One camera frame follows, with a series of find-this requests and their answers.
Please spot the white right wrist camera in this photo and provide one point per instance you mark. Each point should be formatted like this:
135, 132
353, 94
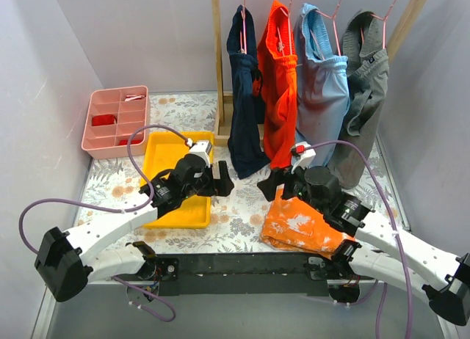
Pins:
302, 156

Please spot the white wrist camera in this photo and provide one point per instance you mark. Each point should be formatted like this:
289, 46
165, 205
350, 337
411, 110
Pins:
302, 156
201, 149

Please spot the white red cloth back compartment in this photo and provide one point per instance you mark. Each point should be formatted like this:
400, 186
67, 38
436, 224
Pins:
133, 98

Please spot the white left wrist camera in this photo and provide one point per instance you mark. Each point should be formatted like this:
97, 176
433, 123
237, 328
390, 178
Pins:
201, 149

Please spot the pink hanger with navy shorts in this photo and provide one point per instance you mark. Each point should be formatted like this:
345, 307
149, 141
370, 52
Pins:
243, 42

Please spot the red folded cloth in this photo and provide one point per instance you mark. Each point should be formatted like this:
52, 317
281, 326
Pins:
103, 119

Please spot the pink divided organizer box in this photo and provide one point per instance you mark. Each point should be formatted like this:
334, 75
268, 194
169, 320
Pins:
101, 142

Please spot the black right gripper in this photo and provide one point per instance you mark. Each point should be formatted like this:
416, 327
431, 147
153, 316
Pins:
287, 187

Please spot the navy blue shorts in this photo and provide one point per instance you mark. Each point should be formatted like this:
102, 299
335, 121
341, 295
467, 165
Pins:
244, 141

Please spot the yellow plastic tray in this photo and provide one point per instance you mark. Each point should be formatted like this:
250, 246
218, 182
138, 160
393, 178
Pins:
163, 151

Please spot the light blue shorts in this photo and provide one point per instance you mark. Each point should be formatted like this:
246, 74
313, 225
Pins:
323, 97

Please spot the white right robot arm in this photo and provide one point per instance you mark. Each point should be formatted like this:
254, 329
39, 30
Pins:
376, 249

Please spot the pink wire hanger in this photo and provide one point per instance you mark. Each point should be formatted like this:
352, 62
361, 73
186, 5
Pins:
384, 20

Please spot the pink hanger with red shorts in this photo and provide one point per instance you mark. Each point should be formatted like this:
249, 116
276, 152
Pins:
280, 44

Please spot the orange white folded shorts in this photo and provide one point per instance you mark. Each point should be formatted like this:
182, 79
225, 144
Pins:
292, 225

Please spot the red cloth front compartment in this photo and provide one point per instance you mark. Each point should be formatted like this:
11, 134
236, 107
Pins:
132, 142

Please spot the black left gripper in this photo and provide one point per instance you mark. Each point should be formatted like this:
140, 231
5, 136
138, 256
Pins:
214, 179

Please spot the grey shorts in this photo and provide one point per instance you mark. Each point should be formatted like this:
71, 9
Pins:
367, 79

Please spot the red orange shorts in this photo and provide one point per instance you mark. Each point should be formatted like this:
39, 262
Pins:
279, 90

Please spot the floral table mat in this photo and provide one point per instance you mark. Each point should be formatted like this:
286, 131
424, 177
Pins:
235, 221

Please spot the wooden clothes rack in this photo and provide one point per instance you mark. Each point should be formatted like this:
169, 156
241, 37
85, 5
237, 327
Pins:
224, 108

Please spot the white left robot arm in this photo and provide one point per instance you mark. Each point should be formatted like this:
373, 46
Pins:
68, 260

